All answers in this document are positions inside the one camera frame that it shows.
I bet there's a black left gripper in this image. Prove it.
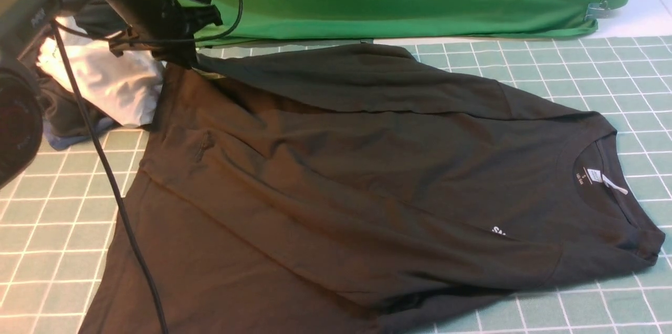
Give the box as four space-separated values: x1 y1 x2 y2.
106 0 223 68

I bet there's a gray long-sleeved shirt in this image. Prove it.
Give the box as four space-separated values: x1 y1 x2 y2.
79 43 666 334

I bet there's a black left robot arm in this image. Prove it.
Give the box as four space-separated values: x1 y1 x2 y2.
1 0 242 185

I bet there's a white crumpled shirt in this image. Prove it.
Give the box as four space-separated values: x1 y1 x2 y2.
37 30 165 128

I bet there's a dark gray crumpled garment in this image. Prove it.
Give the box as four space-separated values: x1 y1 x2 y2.
23 0 127 138

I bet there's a green grid table mat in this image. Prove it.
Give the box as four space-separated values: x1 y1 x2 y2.
1 36 671 333

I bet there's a metal binder clip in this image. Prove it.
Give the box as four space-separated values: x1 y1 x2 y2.
584 1 612 22

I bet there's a black left camera cable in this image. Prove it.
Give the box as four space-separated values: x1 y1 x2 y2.
50 0 245 334

